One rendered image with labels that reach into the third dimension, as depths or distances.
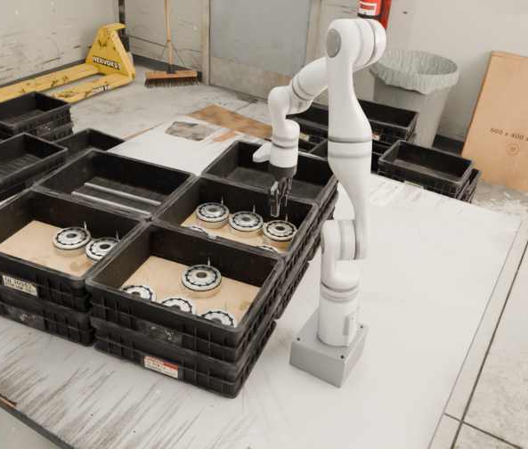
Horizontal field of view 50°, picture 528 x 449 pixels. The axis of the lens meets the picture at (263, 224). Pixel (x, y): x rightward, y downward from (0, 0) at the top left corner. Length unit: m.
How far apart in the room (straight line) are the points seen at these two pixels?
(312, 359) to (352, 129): 0.58
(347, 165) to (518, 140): 3.03
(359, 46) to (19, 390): 1.08
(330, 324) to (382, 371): 0.22
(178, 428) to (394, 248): 0.98
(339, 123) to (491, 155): 3.06
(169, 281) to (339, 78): 0.70
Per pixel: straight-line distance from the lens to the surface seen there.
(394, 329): 1.66
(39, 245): 1.72
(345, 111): 1.19
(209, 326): 1.26
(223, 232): 1.72
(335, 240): 1.24
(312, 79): 1.33
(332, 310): 1.36
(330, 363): 1.43
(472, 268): 1.98
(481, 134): 4.19
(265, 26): 4.87
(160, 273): 1.56
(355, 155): 1.20
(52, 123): 3.26
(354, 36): 1.17
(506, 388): 2.65
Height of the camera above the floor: 1.79
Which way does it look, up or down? 33 degrees down
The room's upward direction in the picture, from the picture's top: 4 degrees clockwise
